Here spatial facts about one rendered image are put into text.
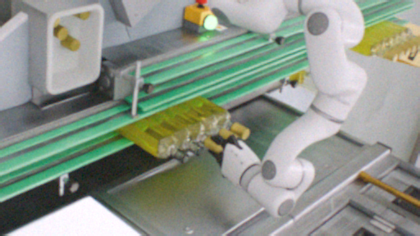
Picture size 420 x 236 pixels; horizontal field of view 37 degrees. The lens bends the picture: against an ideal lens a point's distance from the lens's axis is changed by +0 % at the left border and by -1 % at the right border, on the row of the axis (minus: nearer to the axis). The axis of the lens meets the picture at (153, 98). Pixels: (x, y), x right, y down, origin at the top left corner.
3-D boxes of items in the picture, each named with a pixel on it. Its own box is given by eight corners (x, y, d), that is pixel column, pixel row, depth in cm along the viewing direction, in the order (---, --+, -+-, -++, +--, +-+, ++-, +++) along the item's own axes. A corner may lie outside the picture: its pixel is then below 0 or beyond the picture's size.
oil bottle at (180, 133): (125, 122, 179) (178, 155, 167) (126, 105, 177) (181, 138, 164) (139, 116, 183) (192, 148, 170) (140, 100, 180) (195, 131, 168)
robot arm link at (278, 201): (299, 166, 141) (324, 170, 147) (270, 142, 149) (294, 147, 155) (269, 220, 145) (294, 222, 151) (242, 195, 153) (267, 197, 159)
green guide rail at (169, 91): (124, 100, 174) (143, 111, 169) (124, 97, 174) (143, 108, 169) (399, -2, 289) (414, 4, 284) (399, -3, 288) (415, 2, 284)
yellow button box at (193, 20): (181, 25, 201) (198, 33, 197) (184, 4, 198) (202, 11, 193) (195, 21, 206) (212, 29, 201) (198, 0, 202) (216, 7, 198)
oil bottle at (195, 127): (139, 116, 183) (193, 148, 170) (141, 100, 181) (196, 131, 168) (152, 111, 187) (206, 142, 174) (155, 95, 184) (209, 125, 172)
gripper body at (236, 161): (262, 192, 160) (236, 169, 168) (269, 159, 155) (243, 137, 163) (239, 199, 156) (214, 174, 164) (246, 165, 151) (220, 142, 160)
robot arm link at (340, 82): (297, 86, 152) (265, 81, 141) (340, 9, 146) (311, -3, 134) (350, 121, 142) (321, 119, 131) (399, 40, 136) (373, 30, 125)
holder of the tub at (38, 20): (28, 101, 167) (45, 112, 162) (28, 4, 154) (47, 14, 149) (77, 84, 178) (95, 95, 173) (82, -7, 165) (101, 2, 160)
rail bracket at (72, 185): (36, 182, 163) (67, 207, 155) (36, 161, 160) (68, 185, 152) (48, 177, 166) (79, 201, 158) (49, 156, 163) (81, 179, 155)
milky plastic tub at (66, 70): (28, 84, 164) (47, 97, 159) (29, 4, 153) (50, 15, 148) (79, 69, 175) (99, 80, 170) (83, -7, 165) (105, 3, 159)
